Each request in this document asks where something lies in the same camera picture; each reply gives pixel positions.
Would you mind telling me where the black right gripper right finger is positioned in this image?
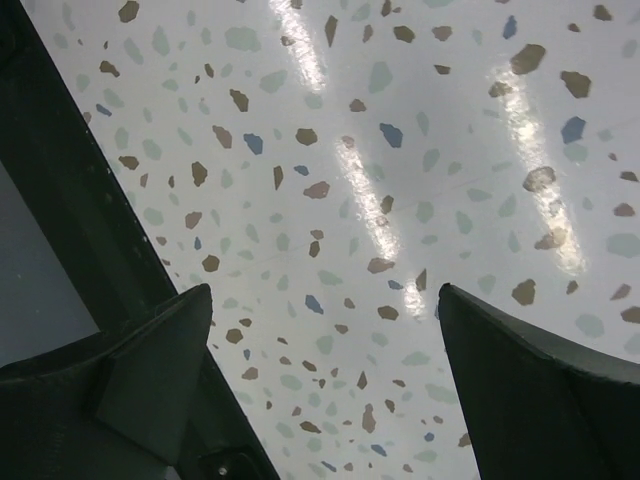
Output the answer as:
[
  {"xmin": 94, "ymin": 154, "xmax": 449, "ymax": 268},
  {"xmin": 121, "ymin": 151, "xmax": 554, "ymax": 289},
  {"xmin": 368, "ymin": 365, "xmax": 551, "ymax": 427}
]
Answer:
[{"xmin": 438, "ymin": 284, "xmax": 639, "ymax": 479}]

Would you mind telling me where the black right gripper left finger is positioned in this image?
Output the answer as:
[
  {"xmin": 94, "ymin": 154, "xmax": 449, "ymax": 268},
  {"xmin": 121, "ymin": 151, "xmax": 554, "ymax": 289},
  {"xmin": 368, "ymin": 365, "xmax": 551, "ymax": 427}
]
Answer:
[{"xmin": 1, "ymin": 285, "xmax": 212, "ymax": 479}]

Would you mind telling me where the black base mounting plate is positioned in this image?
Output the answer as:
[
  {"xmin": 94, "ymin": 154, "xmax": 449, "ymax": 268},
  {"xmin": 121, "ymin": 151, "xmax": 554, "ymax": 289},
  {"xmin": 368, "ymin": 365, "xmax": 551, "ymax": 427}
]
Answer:
[{"xmin": 1, "ymin": 1, "xmax": 277, "ymax": 479}]

